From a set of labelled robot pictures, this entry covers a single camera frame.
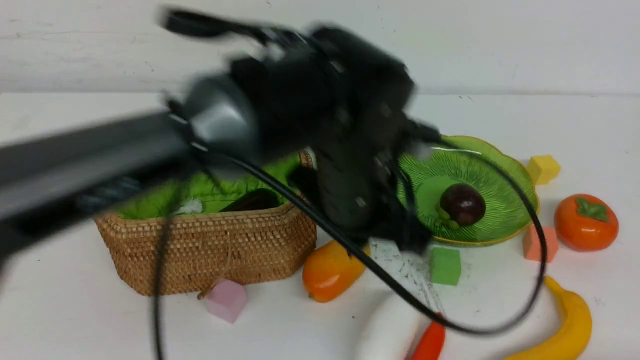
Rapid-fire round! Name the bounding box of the dark purple plastic eggplant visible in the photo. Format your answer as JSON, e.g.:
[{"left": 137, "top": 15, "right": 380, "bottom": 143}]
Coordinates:
[{"left": 219, "top": 187, "right": 281, "bottom": 213}]

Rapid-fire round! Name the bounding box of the pink foam cube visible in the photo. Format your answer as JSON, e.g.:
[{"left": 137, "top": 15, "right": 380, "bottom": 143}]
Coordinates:
[{"left": 204, "top": 278, "right": 248, "bottom": 324}]

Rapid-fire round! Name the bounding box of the woven basket green lining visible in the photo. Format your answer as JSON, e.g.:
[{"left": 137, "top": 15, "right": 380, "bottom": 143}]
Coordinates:
[{"left": 94, "top": 150, "right": 319, "bottom": 297}]

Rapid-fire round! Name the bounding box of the orange foam cube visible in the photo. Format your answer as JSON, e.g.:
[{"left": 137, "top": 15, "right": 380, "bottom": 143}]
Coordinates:
[{"left": 522, "top": 225, "right": 560, "bottom": 263}]

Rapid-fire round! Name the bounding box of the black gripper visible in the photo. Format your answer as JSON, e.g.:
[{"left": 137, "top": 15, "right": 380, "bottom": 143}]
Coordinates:
[{"left": 310, "top": 115, "right": 416, "bottom": 241}]

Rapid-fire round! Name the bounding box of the dark purple plastic mangosteen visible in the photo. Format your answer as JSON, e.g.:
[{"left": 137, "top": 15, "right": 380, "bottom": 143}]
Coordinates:
[{"left": 435, "top": 183, "right": 487, "bottom": 230}]

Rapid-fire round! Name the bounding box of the yellow plastic banana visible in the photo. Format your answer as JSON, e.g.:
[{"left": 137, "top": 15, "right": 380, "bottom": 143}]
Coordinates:
[{"left": 506, "top": 275, "right": 593, "bottom": 360}]

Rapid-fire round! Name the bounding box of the yellow foam cube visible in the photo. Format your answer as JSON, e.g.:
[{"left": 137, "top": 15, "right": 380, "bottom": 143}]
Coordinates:
[{"left": 525, "top": 154, "right": 562, "bottom": 186}]

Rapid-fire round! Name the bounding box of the orange plastic persimmon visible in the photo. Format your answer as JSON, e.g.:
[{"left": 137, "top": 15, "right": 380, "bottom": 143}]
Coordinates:
[{"left": 554, "top": 193, "right": 620, "bottom": 252}]

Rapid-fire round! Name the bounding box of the orange yellow plastic mango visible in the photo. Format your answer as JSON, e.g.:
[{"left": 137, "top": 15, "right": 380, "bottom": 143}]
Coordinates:
[{"left": 301, "top": 240, "right": 366, "bottom": 303}]

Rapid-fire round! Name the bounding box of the white plastic radish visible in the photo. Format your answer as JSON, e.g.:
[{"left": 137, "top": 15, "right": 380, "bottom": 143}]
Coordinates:
[{"left": 351, "top": 291, "right": 428, "bottom": 360}]

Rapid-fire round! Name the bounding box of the green ribbed glass plate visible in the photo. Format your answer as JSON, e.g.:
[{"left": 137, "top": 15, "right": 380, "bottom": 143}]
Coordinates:
[{"left": 399, "top": 136, "right": 539, "bottom": 248}]

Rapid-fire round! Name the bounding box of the green foam cube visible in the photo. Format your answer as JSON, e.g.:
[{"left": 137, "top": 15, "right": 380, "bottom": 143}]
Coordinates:
[{"left": 429, "top": 247, "right": 462, "bottom": 287}]

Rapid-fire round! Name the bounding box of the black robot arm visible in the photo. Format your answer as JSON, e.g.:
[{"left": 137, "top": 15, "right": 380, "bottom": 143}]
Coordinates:
[{"left": 1, "top": 7, "right": 415, "bottom": 259}]

